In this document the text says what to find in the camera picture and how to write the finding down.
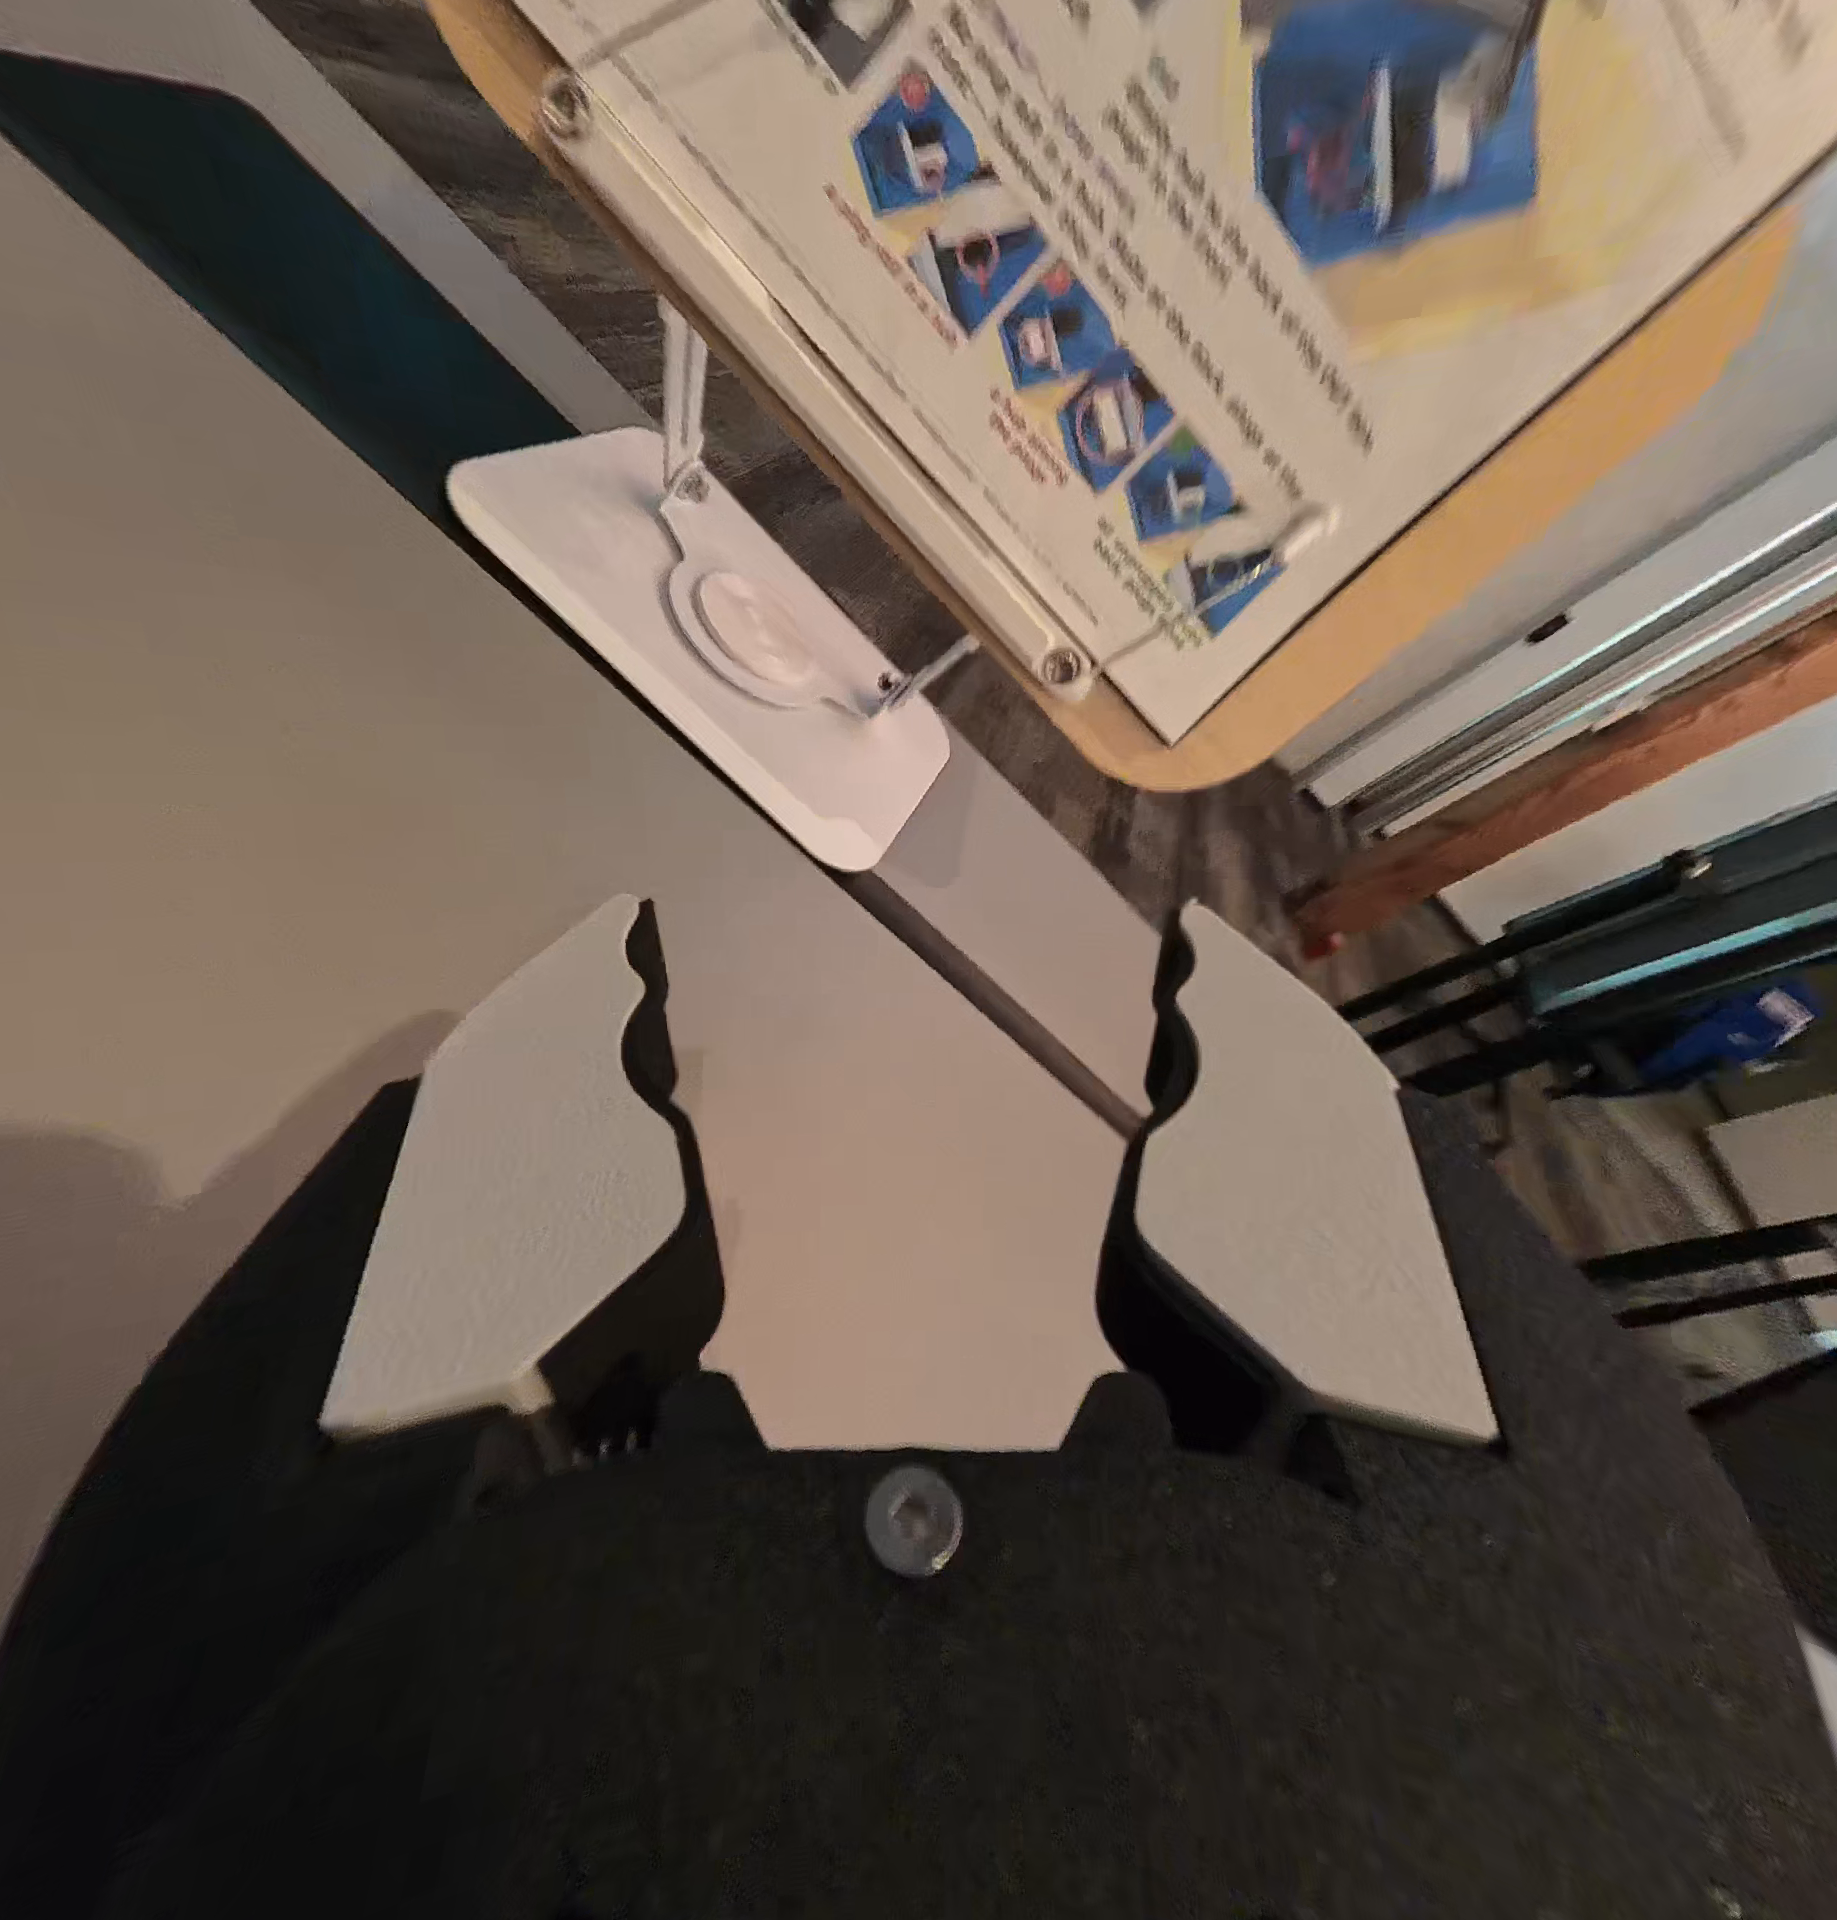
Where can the black metal rack frame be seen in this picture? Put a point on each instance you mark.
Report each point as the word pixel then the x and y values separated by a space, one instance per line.
pixel 1758 1238

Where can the white sheet stand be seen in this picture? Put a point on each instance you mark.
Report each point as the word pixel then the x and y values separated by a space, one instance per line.
pixel 589 511

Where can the wooden beam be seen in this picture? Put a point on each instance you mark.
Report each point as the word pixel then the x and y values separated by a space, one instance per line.
pixel 1607 765

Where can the teal case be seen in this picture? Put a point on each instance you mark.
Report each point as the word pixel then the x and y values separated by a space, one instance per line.
pixel 1684 914

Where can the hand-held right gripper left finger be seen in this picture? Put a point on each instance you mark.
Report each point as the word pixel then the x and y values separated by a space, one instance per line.
pixel 528 1201

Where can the grey desk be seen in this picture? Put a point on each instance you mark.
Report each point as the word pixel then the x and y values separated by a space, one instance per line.
pixel 258 751

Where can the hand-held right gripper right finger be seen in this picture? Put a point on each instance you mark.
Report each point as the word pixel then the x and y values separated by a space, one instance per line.
pixel 1307 1201

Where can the white metal rails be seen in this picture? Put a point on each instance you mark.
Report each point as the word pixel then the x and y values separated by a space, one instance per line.
pixel 1607 660

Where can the small blue crate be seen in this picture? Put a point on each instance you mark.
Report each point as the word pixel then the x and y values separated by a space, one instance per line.
pixel 1735 1034

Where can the clear sheet holder strip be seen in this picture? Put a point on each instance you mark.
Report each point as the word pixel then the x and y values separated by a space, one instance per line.
pixel 799 375

